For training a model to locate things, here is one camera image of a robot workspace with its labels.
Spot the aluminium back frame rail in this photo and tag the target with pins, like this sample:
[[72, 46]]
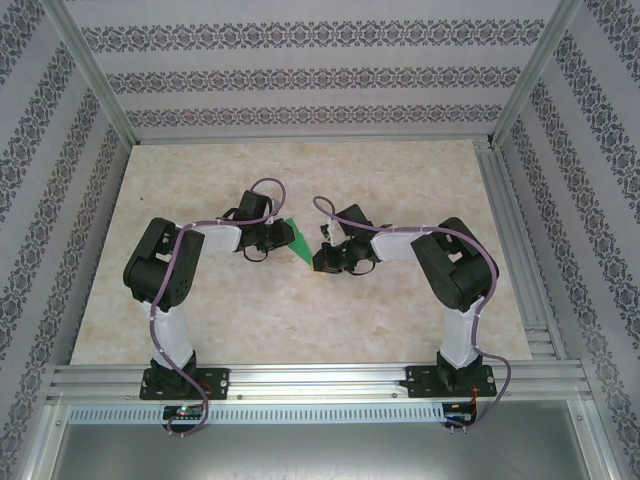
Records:
[[300, 140]]

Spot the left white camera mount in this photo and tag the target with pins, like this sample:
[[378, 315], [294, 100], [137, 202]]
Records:
[[271, 210]]

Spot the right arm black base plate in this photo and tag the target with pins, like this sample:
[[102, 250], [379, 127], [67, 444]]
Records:
[[420, 382]]

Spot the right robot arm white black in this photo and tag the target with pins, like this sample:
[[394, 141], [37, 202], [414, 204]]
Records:
[[460, 270]]

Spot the aluminium frame post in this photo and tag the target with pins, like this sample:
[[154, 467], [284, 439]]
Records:
[[537, 65], [91, 65]]

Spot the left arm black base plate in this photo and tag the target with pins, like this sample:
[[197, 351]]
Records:
[[217, 382]]

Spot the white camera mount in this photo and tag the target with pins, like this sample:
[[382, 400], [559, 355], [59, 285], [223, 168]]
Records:
[[271, 210], [332, 231]]

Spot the aluminium mounting rail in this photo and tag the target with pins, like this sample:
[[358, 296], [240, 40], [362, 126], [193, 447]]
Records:
[[320, 375]]

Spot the sheet metal tray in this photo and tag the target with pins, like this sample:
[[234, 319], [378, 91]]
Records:
[[320, 450]]

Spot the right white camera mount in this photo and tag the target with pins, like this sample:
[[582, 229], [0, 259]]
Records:
[[332, 231]]

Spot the green square paper sheet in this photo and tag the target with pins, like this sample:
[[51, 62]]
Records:
[[300, 245]]

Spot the aluminium side frame rail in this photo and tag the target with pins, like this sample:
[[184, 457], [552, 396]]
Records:
[[507, 210]]

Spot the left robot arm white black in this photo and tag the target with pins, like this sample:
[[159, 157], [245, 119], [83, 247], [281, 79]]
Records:
[[160, 270]]

